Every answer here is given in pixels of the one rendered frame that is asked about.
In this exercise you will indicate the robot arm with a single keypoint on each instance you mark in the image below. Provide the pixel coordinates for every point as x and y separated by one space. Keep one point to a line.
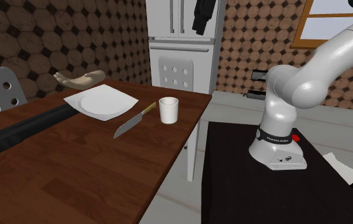
280 114

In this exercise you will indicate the beige hand figure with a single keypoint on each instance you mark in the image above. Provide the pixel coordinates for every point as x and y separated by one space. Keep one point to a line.
81 81

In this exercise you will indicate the brown wooden table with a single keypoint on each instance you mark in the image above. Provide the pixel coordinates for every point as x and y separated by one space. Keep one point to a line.
80 167

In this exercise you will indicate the white refrigerator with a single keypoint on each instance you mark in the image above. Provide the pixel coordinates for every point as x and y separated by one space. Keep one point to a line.
163 18

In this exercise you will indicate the wooden framed window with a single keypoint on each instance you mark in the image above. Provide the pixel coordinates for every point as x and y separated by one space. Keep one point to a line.
325 28

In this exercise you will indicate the white cup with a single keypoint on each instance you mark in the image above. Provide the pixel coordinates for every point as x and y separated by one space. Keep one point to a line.
168 111

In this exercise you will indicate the black robot stand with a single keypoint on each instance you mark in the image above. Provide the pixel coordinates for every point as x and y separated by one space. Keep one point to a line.
244 186

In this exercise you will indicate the white square plate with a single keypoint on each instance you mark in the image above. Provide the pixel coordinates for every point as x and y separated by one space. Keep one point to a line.
103 104

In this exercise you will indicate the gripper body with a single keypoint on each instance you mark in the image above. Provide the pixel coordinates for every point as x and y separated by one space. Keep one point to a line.
203 15

